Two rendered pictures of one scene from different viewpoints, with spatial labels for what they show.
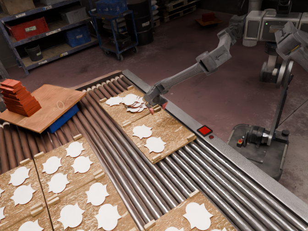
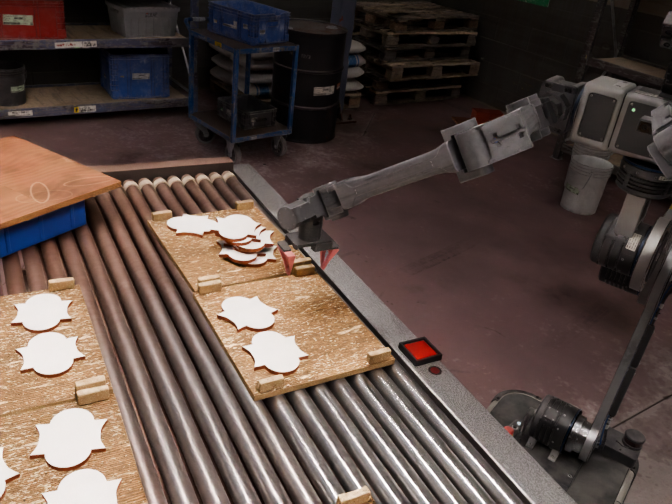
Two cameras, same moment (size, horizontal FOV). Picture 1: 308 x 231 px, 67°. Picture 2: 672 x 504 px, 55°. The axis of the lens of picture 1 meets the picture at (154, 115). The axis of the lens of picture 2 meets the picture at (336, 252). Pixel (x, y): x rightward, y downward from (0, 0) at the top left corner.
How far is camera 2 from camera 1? 0.21 m
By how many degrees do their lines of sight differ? 11
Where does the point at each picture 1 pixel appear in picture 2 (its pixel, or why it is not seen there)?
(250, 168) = (524, 471)
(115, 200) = (120, 466)
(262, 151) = (564, 475)
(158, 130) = (294, 321)
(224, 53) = (516, 133)
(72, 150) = (35, 313)
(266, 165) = not seen: outside the picture
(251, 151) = not seen: hidden behind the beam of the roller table
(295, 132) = (659, 452)
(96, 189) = (72, 426)
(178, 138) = (344, 352)
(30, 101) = not seen: outside the picture
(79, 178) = (29, 388)
